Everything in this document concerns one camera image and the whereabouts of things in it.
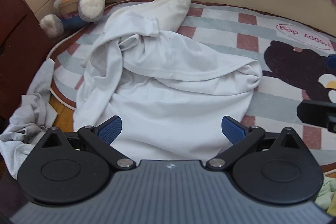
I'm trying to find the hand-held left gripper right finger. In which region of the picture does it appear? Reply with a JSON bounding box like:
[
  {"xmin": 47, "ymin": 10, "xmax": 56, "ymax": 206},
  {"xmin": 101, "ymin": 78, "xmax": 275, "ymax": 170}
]
[{"xmin": 206, "ymin": 116, "xmax": 310, "ymax": 170}]

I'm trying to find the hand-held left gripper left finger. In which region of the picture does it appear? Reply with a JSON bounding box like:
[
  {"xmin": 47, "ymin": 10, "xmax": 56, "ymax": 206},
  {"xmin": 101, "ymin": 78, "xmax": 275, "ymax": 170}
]
[{"xmin": 34, "ymin": 115, "xmax": 136, "ymax": 170}]

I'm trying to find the white shirt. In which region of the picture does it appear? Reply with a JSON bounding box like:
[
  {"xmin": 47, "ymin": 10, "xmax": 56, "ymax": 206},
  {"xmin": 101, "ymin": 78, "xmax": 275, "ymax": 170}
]
[{"xmin": 73, "ymin": 0, "xmax": 263, "ymax": 161}]

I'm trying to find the light green garment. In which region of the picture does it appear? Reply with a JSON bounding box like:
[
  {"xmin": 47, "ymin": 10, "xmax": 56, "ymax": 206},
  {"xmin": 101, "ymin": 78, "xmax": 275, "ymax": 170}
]
[{"xmin": 314, "ymin": 174, "xmax": 336, "ymax": 214}]

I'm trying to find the grey garment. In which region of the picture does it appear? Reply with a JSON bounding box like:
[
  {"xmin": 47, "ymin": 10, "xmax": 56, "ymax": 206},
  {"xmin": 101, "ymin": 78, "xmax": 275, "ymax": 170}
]
[{"xmin": 0, "ymin": 59, "xmax": 59, "ymax": 180}]

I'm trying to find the checked rug with dog print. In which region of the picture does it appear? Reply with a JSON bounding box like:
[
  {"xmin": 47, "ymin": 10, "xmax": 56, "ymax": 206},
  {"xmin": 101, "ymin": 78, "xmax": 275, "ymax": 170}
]
[{"xmin": 47, "ymin": 0, "xmax": 336, "ymax": 177}]

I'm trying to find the cream folded garment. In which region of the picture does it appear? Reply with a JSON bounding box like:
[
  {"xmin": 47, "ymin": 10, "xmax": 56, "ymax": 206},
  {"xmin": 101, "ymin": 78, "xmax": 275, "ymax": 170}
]
[{"xmin": 154, "ymin": 0, "xmax": 193, "ymax": 33}]

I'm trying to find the dark wooden wardrobe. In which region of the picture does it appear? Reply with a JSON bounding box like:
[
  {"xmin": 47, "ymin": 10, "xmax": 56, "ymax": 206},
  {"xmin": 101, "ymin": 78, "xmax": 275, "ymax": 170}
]
[{"xmin": 0, "ymin": 0, "xmax": 54, "ymax": 119}]

